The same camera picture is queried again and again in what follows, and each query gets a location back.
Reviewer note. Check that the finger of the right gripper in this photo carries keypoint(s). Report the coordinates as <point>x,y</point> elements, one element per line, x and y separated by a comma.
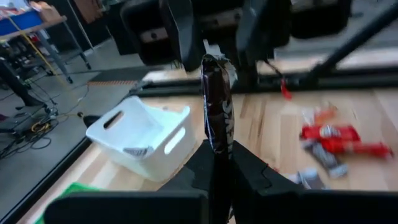
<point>255,31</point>
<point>183,37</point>

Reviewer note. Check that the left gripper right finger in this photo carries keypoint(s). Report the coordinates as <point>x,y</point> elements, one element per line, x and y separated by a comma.
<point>311,208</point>

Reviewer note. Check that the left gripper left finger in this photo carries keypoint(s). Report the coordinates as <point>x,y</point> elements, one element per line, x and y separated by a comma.
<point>124,208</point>

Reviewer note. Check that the brown Hershey's candy bar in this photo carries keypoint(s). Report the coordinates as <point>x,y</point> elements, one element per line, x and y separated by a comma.
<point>308,179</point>
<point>217,109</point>
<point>325,158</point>

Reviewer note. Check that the red KitKat candy bar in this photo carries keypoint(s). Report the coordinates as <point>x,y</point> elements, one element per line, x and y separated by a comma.
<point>357,148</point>
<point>329,132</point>

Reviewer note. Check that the green plastic mesh basket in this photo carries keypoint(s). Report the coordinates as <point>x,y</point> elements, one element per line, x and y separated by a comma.
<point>77,187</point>

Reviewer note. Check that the black floor mat striped edge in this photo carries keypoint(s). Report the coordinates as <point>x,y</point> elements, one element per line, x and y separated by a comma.
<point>124,74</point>

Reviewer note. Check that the cardboard box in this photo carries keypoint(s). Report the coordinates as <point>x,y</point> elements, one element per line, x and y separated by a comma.
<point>46,12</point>

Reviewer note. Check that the orange gummy in clear wrapper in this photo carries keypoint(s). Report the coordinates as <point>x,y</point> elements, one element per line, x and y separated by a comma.
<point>323,115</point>

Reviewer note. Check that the wooden side table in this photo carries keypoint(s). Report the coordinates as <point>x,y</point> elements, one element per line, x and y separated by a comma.
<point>34,29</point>

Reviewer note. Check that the blue bin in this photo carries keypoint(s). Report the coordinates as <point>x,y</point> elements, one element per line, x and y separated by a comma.
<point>21,23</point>

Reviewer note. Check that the black metal rig frame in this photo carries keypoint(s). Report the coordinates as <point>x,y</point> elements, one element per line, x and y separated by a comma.
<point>342,81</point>

